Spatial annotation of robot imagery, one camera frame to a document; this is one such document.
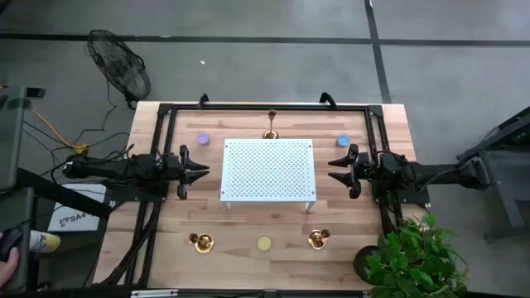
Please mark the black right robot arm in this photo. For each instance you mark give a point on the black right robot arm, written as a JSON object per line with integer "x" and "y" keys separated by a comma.
{"x": 435, "y": 171}

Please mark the silver metal bracket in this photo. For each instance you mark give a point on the silver metal bracket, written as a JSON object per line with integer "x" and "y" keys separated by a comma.
{"x": 153, "y": 293}

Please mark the black diagonal beam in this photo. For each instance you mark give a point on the black diagonal beam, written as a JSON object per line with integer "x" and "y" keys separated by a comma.
{"x": 62, "y": 194}

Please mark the white cardboard box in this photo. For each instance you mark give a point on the white cardboard box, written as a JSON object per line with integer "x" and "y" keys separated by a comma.
{"x": 78, "y": 219}

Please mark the person's hand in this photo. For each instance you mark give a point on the person's hand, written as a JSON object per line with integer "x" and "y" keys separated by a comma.
{"x": 7, "y": 269}

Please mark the gray metal stand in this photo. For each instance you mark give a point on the gray metal stand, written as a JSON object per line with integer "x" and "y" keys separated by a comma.
{"x": 503, "y": 182}

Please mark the white yellow can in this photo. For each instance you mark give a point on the white yellow can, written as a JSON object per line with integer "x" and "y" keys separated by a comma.
{"x": 45, "y": 242}

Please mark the blue tealight candle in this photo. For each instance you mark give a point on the blue tealight candle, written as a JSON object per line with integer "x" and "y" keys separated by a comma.
{"x": 343, "y": 140}

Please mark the dark gray cabinet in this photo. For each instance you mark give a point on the dark gray cabinet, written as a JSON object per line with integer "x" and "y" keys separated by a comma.
{"x": 16, "y": 211}

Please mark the black plant pot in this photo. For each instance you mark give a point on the black plant pot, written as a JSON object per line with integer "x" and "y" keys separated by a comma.
{"x": 360, "y": 260}

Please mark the black aluminium frame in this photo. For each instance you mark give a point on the black aluminium frame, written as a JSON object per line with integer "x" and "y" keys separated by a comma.
{"x": 269, "y": 107}

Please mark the tall gold candlestick holder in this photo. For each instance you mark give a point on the tall gold candlestick holder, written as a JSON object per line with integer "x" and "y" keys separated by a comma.
{"x": 271, "y": 134}

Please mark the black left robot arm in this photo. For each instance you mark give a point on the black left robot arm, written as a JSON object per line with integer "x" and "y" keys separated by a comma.
{"x": 124, "y": 167}

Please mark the green leafy plant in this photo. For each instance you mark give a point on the green leafy plant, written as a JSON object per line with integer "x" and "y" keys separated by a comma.
{"x": 414, "y": 260}

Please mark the yellow tealight candle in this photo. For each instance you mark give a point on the yellow tealight candle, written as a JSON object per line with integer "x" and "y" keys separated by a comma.
{"x": 264, "y": 243}

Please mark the purple tealight candle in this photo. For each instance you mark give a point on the purple tealight candle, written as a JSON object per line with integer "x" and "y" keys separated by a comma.
{"x": 203, "y": 138}

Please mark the black floor fan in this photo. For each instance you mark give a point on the black floor fan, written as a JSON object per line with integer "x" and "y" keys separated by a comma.
{"x": 120, "y": 68}

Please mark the gray metal cabinet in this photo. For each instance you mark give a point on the gray metal cabinet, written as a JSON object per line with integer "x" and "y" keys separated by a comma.
{"x": 10, "y": 136}

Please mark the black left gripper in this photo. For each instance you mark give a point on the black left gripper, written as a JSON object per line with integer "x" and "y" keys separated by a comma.
{"x": 183, "y": 178}

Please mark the white perforated metal rack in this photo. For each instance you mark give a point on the white perforated metal rack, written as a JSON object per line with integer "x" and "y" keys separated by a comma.
{"x": 269, "y": 169}

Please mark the black handheld device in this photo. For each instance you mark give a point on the black handheld device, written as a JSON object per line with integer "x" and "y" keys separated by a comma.
{"x": 10, "y": 242}

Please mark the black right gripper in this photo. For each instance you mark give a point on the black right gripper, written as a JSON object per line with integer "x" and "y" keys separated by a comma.
{"x": 359, "y": 169}

